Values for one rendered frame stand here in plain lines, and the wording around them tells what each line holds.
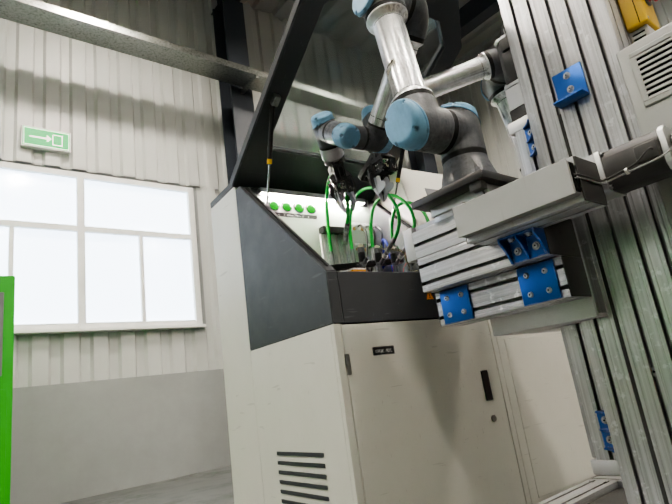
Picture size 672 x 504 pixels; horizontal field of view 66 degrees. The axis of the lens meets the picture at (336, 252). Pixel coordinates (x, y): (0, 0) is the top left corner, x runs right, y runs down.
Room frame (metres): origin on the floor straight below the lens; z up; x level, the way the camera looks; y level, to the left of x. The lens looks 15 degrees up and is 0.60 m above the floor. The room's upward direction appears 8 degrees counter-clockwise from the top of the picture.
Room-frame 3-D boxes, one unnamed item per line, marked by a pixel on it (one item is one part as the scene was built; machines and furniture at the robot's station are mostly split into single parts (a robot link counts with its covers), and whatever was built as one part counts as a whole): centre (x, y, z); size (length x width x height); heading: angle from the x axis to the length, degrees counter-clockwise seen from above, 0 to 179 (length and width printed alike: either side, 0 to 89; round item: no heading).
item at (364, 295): (1.73, -0.23, 0.87); 0.62 x 0.04 x 0.16; 126
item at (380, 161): (1.74, -0.21, 1.38); 0.09 x 0.08 x 0.12; 36
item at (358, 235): (2.28, -0.14, 1.20); 0.13 x 0.03 x 0.31; 126
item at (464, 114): (1.25, -0.36, 1.20); 0.13 x 0.12 x 0.14; 123
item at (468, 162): (1.25, -0.36, 1.09); 0.15 x 0.15 x 0.10
